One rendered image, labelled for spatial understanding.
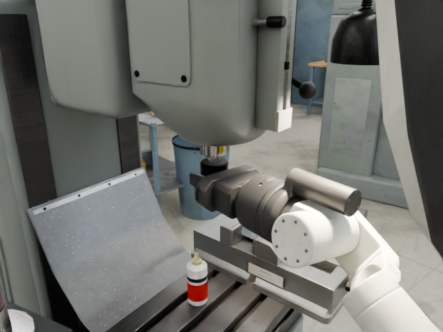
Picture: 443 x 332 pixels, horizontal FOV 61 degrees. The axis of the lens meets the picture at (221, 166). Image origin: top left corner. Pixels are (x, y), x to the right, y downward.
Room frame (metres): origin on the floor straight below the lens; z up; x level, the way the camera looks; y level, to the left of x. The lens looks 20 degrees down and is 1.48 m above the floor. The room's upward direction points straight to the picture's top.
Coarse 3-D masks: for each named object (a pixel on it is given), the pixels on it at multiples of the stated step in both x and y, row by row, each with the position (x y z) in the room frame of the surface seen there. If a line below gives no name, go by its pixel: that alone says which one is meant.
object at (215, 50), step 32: (128, 0) 0.57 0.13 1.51; (160, 0) 0.53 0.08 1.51; (192, 0) 0.50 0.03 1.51; (224, 0) 0.50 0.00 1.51; (256, 0) 0.53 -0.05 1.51; (128, 32) 0.58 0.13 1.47; (160, 32) 0.53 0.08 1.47; (192, 32) 0.50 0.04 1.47; (224, 32) 0.50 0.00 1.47; (256, 32) 0.54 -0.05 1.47; (160, 64) 0.53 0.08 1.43; (192, 64) 0.50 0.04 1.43; (224, 64) 0.50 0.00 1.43; (256, 64) 0.54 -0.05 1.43; (160, 96) 0.54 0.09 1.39; (192, 96) 0.50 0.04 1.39; (224, 96) 0.50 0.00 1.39; (192, 128) 0.53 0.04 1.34; (224, 128) 0.51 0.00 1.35; (256, 128) 0.54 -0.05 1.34
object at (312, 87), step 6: (294, 78) 0.66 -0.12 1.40; (294, 84) 0.65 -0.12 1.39; (300, 84) 0.65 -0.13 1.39; (306, 84) 0.64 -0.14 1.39; (312, 84) 0.64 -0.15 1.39; (300, 90) 0.64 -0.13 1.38; (306, 90) 0.63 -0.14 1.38; (312, 90) 0.63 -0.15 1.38; (306, 96) 0.63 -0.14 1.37; (312, 96) 0.63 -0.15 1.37
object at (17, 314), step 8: (8, 304) 0.38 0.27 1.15; (16, 312) 0.36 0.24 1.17; (24, 312) 0.36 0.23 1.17; (32, 312) 0.37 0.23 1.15; (16, 320) 0.34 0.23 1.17; (24, 320) 0.34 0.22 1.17; (32, 320) 0.34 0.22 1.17; (40, 320) 0.36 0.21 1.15; (48, 320) 0.36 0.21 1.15; (16, 328) 0.33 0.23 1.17; (24, 328) 0.33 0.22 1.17; (32, 328) 0.33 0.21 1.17; (40, 328) 0.34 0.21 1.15; (48, 328) 0.34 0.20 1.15; (56, 328) 0.34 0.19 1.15; (64, 328) 0.34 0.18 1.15
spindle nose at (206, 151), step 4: (200, 148) 0.60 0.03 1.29; (204, 148) 0.59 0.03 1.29; (208, 148) 0.58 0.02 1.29; (212, 148) 0.58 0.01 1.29; (216, 148) 0.58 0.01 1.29; (224, 148) 0.59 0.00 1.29; (200, 152) 0.60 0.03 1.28; (204, 152) 0.59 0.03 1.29; (208, 152) 0.58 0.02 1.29; (212, 152) 0.58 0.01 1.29; (216, 152) 0.58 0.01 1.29; (224, 152) 0.59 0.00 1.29; (208, 156) 0.58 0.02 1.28; (212, 156) 0.58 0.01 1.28; (216, 156) 0.58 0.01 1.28
